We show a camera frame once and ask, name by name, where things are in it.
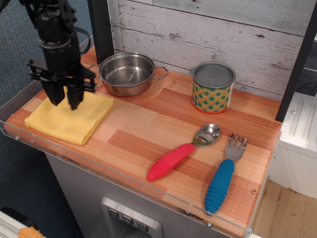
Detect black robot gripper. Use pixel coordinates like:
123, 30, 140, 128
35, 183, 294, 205
27, 46, 96, 110

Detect yellow rag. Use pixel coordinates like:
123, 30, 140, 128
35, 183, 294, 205
24, 92, 114, 146

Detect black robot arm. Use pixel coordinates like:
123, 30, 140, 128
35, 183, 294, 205
21, 0, 96, 110

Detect small steel pot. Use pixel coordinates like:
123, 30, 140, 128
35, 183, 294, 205
89, 53, 169, 97

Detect clear acrylic table guard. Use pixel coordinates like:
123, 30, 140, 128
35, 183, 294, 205
0, 38, 283, 238

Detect grey toy fridge cabinet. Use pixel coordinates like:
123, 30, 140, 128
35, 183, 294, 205
46, 154, 225, 238

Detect silver dispenser button panel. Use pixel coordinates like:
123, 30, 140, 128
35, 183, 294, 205
101, 196, 162, 238

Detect orange object at corner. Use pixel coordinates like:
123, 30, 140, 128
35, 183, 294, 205
18, 227, 44, 238

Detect patterned tin can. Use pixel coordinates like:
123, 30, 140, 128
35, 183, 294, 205
190, 62, 236, 114

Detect white toy appliance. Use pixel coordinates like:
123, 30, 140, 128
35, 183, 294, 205
268, 92, 317, 198

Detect black left frame post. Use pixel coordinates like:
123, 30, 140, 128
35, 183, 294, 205
88, 0, 114, 63

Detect black frame post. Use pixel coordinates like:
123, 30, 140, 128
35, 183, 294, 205
275, 1, 317, 122
88, 0, 114, 63

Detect red handled spoon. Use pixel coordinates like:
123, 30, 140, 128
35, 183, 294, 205
147, 124, 220, 181

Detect blue handled fork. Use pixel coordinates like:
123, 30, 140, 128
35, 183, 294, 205
204, 134, 248, 213

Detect black right frame post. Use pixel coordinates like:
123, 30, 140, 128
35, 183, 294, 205
275, 1, 317, 122

